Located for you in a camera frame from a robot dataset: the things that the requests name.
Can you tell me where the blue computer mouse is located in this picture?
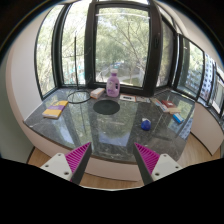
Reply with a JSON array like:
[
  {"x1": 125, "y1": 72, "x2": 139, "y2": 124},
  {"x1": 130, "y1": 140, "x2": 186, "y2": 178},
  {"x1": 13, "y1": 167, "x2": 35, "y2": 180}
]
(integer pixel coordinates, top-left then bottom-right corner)
[{"x1": 141, "y1": 118, "x2": 151, "y2": 131}]

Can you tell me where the long striped flat box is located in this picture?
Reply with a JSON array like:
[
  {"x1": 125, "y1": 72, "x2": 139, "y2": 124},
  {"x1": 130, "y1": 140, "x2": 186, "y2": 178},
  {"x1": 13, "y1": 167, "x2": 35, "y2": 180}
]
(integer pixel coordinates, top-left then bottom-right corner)
[{"x1": 150, "y1": 98, "x2": 169, "y2": 113}]

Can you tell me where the small beige box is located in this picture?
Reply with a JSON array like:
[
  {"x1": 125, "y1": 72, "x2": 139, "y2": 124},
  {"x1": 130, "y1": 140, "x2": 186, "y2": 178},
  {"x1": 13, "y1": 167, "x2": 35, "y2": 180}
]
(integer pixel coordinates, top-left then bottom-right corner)
[{"x1": 90, "y1": 88, "x2": 105, "y2": 99}]

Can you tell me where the black window frame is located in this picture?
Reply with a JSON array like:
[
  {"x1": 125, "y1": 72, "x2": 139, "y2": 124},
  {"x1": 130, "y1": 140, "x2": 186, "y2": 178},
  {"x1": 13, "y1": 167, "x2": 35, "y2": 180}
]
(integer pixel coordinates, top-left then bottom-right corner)
[{"x1": 35, "y1": 0, "x2": 224, "y2": 116}]

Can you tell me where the black ring lamp stand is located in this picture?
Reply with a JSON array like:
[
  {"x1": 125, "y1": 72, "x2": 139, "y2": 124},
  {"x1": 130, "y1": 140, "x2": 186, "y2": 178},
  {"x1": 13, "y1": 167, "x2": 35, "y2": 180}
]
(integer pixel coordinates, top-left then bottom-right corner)
[{"x1": 67, "y1": 36, "x2": 90, "y2": 105}]

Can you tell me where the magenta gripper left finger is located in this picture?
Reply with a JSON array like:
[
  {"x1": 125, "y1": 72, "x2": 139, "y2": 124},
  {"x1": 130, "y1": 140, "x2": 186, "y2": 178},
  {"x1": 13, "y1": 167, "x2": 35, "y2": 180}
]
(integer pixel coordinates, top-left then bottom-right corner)
[{"x1": 41, "y1": 142, "x2": 92, "y2": 185}]

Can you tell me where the blue white small box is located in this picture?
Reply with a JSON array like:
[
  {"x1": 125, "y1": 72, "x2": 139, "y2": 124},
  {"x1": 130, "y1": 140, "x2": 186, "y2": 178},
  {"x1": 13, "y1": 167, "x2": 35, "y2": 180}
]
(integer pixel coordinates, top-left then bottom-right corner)
[{"x1": 173, "y1": 113, "x2": 184, "y2": 124}]

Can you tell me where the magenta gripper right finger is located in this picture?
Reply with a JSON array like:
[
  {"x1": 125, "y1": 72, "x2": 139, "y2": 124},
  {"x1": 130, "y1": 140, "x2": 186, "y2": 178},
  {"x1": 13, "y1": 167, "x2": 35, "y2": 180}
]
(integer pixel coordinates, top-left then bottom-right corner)
[{"x1": 133, "y1": 143, "x2": 182, "y2": 185}]

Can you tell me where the purple lotion bottle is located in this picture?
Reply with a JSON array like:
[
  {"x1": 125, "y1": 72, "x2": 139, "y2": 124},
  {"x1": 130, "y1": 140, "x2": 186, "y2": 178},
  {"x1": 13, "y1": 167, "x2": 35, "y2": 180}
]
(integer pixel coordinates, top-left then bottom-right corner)
[{"x1": 106, "y1": 69, "x2": 120, "y2": 97}]

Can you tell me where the yellow purple book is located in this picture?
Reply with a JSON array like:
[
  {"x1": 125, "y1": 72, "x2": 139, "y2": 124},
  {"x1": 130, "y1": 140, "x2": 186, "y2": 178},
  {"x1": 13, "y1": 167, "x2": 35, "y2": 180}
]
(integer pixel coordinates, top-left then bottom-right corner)
[{"x1": 42, "y1": 100, "x2": 68, "y2": 119}]

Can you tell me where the white flat card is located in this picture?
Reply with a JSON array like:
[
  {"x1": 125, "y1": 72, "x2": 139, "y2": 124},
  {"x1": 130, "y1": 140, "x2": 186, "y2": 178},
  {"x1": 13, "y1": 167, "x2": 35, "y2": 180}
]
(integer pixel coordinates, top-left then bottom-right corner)
[{"x1": 120, "y1": 94, "x2": 136, "y2": 102}]

